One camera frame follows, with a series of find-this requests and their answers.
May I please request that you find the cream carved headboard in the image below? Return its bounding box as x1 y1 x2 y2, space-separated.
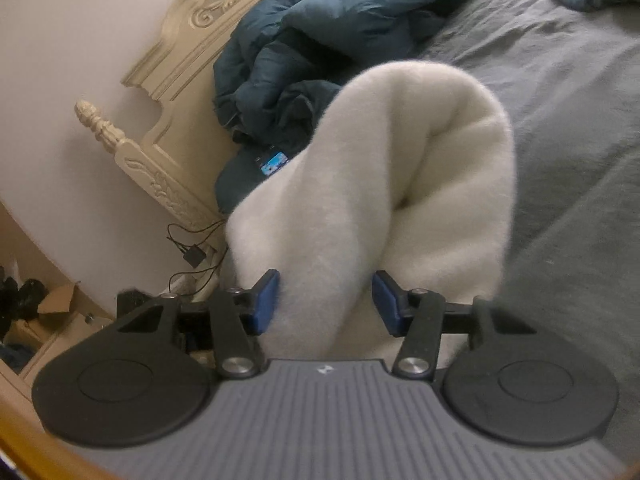
74 0 351 233

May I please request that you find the teal duvet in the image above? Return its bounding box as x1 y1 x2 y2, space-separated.
212 0 511 213

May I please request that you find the black bag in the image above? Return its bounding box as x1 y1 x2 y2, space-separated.
0 265 50 322

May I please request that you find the cream nightstand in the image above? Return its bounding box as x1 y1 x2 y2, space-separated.
0 200 121 406

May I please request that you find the cardboard box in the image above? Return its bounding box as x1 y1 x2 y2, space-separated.
9 282 83 348

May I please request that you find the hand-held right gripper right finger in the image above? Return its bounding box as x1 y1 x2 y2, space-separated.
372 270 542 381

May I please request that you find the black charger with cable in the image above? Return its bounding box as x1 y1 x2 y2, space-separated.
166 219 228 306

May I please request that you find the cream white towel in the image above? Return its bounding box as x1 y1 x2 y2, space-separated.
222 60 517 367

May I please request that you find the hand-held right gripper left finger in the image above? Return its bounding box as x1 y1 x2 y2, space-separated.
116 268 281 381

